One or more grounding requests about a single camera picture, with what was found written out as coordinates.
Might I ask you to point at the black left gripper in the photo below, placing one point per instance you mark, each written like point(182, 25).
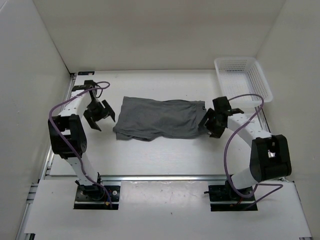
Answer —
point(92, 119)

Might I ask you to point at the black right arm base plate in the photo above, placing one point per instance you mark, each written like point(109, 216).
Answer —
point(223, 200)

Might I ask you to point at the aluminium right frame rail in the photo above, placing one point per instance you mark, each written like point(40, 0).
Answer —
point(265, 126)

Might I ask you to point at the aluminium frame rail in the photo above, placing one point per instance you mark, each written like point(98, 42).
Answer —
point(60, 144)
point(206, 177)
point(265, 126)

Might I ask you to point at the grey cotton shorts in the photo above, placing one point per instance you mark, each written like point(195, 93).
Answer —
point(147, 119)

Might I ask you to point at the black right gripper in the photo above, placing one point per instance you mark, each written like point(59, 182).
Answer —
point(216, 132)

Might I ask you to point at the white perforated plastic basket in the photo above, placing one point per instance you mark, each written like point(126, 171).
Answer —
point(242, 76)

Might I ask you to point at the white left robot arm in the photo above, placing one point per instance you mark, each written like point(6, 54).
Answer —
point(66, 132)

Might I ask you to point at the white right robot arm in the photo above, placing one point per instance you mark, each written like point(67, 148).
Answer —
point(269, 154)

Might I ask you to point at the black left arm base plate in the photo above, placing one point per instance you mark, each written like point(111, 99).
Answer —
point(95, 198)

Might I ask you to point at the aluminium left frame rail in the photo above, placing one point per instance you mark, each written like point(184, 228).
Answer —
point(60, 144)

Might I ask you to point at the aluminium front frame rail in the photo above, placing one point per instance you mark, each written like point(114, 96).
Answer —
point(206, 177)

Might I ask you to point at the blue corner label sticker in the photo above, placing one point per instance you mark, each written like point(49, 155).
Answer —
point(86, 73)

